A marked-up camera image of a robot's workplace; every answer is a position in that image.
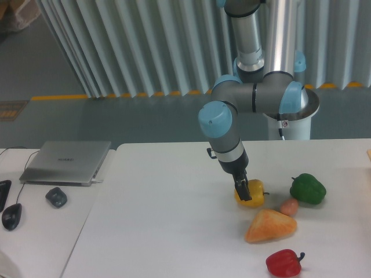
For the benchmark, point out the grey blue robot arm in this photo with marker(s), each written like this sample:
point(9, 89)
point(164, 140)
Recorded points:
point(264, 84)

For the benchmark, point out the silver closed laptop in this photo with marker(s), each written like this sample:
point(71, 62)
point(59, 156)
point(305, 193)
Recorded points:
point(72, 163)

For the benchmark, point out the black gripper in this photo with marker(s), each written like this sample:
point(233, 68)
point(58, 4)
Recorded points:
point(237, 169)

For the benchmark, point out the dark grey small mouse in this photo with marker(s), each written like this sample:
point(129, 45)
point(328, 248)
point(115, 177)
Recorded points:
point(56, 197)

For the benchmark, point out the black wired computer mouse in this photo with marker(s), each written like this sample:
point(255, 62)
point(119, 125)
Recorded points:
point(11, 216)

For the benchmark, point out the orange toy bread wedge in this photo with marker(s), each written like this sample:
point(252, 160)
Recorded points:
point(268, 225)

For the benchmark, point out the red toy bell pepper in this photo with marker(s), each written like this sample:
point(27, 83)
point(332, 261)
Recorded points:
point(284, 263)

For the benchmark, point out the white folding partition screen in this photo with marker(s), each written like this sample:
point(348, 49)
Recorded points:
point(151, 48)

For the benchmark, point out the wooden basket edge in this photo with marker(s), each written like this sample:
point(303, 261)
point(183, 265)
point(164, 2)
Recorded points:
point(369, 154)

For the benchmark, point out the white object at corner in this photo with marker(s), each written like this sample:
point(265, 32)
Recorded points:
point(8, 269)

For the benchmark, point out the green toy bell pepper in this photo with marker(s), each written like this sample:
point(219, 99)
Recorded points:
point(306, 188)

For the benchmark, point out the black keyboard edge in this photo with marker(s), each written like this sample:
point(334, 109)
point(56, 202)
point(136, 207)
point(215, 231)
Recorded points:
point(4, 191)

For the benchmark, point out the yellow toy bell pepper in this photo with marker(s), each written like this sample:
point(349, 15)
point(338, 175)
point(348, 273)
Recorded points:
point(257, 192)

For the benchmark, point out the pink toy egg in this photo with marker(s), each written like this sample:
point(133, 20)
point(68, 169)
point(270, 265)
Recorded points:
point(289, 207)

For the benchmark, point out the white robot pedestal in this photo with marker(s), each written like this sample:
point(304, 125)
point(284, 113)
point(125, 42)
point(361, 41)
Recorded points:
point(299, 129)

